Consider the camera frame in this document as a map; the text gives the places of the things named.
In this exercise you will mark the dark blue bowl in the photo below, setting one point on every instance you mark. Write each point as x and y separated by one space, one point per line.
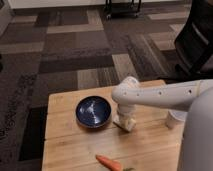
93 112

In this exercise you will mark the black office chair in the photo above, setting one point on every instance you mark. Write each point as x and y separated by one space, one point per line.
194 43

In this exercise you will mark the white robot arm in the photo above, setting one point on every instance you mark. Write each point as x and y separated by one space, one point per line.
193 97

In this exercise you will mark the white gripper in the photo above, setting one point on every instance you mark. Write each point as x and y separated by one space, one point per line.
125 111

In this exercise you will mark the white sponge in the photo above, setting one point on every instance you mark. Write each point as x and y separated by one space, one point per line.
125 123

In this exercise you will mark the orange carrot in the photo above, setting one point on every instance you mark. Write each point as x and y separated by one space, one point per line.
112 165

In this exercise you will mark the black wheeled cart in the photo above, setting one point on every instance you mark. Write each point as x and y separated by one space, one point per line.
122 9

